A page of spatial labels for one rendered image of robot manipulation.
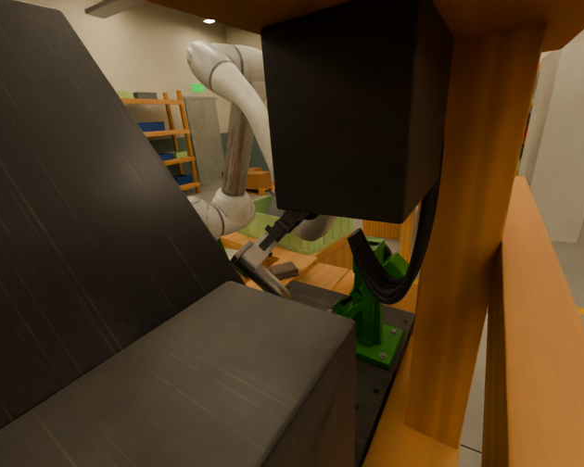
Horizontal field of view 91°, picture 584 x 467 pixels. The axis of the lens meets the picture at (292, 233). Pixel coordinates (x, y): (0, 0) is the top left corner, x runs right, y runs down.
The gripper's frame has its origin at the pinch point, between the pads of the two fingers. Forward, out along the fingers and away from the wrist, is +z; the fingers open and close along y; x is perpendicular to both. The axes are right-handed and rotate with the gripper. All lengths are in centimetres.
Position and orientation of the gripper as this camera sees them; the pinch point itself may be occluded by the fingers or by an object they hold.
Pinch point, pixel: (256, 255)
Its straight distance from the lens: 49.9
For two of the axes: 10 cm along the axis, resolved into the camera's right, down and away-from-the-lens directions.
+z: -5.1, 5.7, -6.4
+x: 7.5, 6.7, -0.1
